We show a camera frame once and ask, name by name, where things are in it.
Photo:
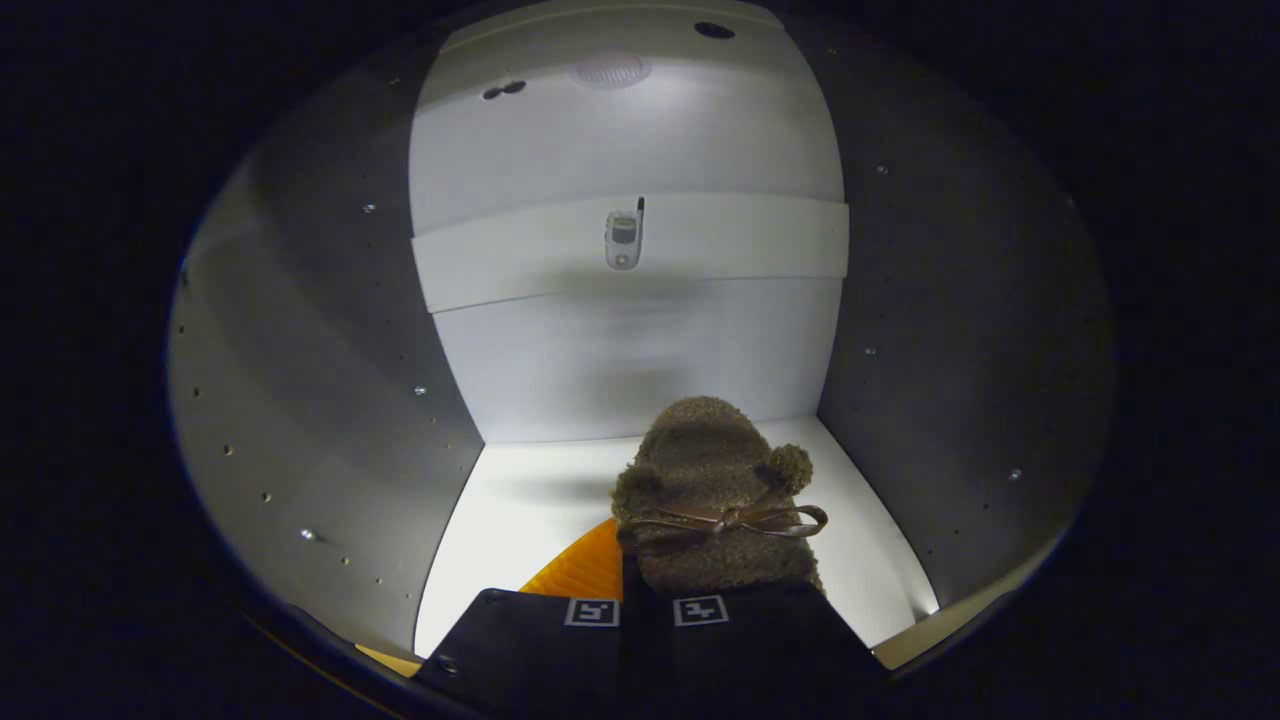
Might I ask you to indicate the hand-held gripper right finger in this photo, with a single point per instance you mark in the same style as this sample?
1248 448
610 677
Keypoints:
760 640

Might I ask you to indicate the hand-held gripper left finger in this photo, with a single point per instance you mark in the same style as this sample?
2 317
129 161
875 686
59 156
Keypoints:
530 650

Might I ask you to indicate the brown fuzzy shoe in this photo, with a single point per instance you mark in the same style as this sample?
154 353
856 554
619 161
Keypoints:
705 460

